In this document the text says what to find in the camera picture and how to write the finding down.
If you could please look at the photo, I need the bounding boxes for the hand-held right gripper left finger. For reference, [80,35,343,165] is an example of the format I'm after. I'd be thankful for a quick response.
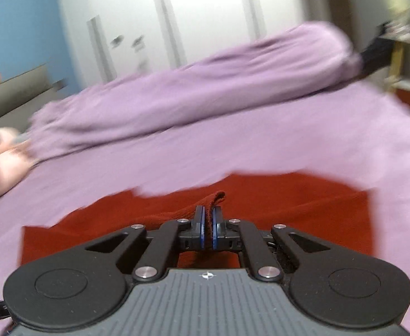
[85,205,208,282]

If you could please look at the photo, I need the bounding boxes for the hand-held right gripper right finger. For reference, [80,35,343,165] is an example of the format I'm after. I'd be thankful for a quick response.
[211,205,332,282]

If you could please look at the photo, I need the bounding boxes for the red knit garment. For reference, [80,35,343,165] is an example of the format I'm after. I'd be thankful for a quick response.
[20,170,382,278]

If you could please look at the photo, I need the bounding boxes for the purple bed sheet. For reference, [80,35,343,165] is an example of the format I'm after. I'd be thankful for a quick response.
[0,77,410,336]

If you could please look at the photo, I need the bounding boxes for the purple duvet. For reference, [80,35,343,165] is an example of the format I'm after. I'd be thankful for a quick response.
[28,21,363,163]

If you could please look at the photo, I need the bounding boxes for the cream plush toy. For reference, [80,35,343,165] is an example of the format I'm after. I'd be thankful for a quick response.
[0,127,38,202]

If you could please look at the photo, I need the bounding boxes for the white wardrobe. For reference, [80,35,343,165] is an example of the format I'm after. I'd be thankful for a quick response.
[55,0,352,90]

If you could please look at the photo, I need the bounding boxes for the grey padded headboard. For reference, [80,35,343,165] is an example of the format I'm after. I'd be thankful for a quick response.
[0,63,67,131]

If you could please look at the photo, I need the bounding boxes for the dark cloth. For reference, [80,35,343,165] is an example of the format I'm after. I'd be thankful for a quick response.
[359,36,399,79]

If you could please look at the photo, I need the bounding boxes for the yellow side table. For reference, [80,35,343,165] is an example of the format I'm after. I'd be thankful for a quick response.
[380,0,410,96]

